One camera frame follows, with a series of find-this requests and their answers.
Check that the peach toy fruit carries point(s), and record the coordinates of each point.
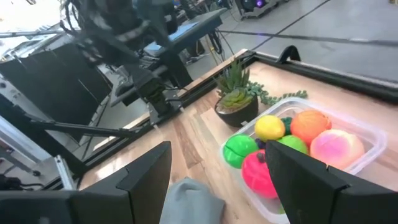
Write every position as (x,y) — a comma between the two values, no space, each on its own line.
(337,147)

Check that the smooth green toy fruit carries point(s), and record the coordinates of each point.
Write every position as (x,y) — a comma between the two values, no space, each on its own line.
(237,150)

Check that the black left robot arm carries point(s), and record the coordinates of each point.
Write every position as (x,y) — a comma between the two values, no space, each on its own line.
(124,37)

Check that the red toy strawberry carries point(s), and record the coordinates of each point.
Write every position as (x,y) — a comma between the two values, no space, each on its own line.
(256,175)

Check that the potted succulent plant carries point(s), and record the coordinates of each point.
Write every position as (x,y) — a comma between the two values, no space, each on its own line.
(237,99)

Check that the clear plastic tupperware container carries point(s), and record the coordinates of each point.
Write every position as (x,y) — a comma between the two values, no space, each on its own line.
(373,133)

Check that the orange toy pumpkin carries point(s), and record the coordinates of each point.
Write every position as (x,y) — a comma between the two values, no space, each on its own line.
(309,124)

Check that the grey desk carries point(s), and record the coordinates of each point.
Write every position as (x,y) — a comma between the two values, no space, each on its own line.
(192,28)

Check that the yellow toy lemon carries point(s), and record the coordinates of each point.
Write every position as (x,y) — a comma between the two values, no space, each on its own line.
(269,127)

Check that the blue desk mat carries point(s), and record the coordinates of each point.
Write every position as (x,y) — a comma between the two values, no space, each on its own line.
(183,32)

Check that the green toy lime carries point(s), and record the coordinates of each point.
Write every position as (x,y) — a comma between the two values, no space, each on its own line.
(293,143)

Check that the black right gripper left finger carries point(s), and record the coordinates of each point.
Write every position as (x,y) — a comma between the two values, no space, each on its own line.
(140,189)

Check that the grey cloth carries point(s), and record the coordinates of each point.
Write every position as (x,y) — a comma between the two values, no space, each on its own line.
(189,202)

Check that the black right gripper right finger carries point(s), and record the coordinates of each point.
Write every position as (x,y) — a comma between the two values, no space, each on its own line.
(311,186)

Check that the black aluminium table frame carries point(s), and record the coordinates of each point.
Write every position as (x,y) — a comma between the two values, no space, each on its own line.
(342,79)

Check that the lit computer tower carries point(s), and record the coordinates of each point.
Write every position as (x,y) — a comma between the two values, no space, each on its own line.
(255,4)

